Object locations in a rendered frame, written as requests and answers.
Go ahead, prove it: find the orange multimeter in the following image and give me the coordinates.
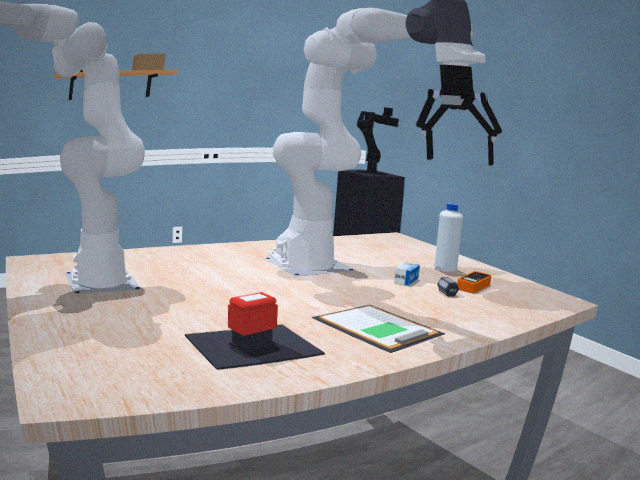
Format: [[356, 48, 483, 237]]
[[457, 271, 491, 293]]

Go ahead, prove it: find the white bottle with blue cap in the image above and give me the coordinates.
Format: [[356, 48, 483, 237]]
[[434, 203, 463, 272]]

